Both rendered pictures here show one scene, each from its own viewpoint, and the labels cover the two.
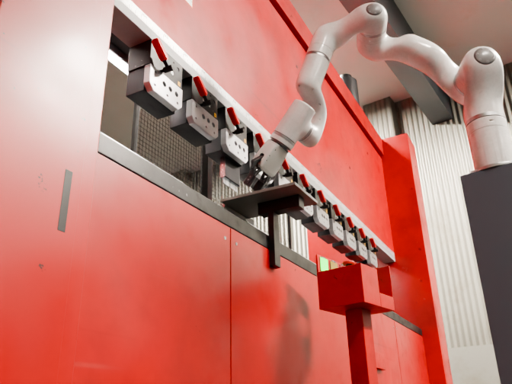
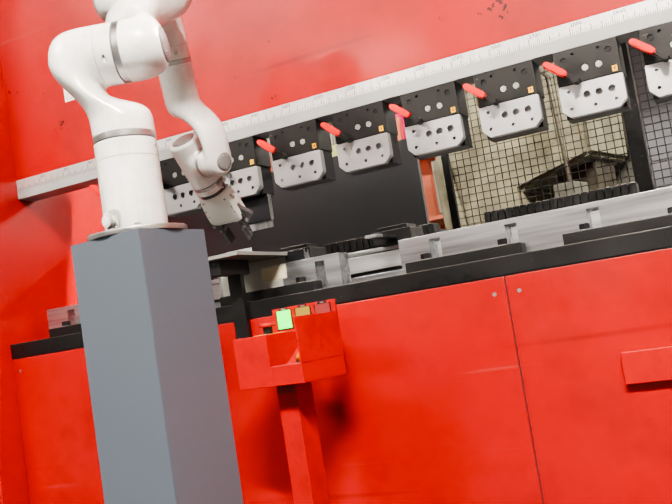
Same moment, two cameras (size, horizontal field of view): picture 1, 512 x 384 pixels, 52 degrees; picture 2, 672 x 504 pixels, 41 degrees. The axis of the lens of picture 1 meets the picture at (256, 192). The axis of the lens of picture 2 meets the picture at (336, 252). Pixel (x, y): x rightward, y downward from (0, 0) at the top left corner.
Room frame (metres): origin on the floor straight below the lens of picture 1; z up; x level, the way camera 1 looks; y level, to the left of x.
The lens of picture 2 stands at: (1.75, -2.44, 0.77)
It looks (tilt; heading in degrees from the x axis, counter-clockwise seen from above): 5 degrees up; 88
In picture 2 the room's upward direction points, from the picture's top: 9 degrees counter-clockwise
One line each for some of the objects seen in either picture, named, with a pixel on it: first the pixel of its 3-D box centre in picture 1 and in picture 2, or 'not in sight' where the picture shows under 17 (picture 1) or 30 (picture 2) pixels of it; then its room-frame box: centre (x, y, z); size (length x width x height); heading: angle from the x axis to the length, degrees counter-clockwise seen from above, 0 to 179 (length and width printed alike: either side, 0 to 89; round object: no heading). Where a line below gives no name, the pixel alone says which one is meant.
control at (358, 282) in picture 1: (354, 282); (287, 344); (1.70, -0.31, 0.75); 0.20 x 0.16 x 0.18; 141
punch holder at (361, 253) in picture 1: (355, 244); not in sight; (2.87, -0.55, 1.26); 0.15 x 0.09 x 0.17; 152
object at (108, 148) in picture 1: (318, 289); (486, 270); (2.21, -0.25, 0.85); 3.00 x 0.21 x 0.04; 152
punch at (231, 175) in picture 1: (230, 174); (256, 213); (1.65, 0.09, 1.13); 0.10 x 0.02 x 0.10; 152
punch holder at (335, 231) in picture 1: (329, 223); (592, 81); (2.51, -0.37, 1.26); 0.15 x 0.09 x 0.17; 152
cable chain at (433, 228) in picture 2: not in sight; (382, 240); (2.02, 0.35, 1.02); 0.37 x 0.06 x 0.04; 152
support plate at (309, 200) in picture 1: (269, 201); (235, 259); (1.58, -0.04, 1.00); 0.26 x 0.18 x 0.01; 62
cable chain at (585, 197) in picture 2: not in sight; (559, 204); (2.52, 0.08, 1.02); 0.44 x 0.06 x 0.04; 152
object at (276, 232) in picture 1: (281, 232); (233, 300); (1.57, -0.08, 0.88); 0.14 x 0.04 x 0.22; 62
